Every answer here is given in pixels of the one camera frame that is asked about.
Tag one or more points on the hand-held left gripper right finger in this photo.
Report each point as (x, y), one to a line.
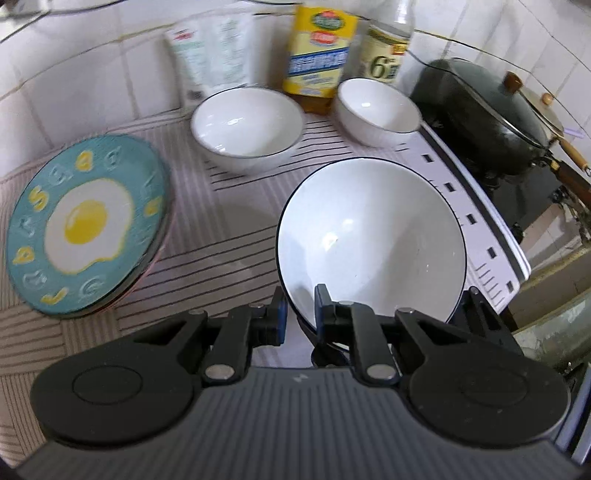
(323, 318)

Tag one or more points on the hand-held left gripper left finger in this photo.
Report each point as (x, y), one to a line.
(278, 321)

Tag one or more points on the white bowl with black rim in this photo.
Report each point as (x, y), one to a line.
(369, 230)

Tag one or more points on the teal fried egg plate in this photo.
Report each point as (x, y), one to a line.
(87, 221)

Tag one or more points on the striped white tablecloth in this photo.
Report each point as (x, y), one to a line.
(221, 217)

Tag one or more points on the large white bowl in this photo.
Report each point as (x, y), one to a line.
(247, 124)

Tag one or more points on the small white bowl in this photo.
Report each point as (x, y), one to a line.
(376, 108)

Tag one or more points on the black gas stove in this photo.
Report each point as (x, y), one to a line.
(531, 198)

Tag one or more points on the black wok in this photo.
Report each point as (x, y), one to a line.
(471, 124)

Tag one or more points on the yellow cooking oil bottle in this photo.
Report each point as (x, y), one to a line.
(318, 50)

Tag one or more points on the clear vinegar bottle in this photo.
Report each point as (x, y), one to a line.
(385, 53)

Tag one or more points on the white seasoning bag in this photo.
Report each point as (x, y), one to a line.
(212, 55)

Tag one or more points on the dark wok lid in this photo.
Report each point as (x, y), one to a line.
(480, 92)

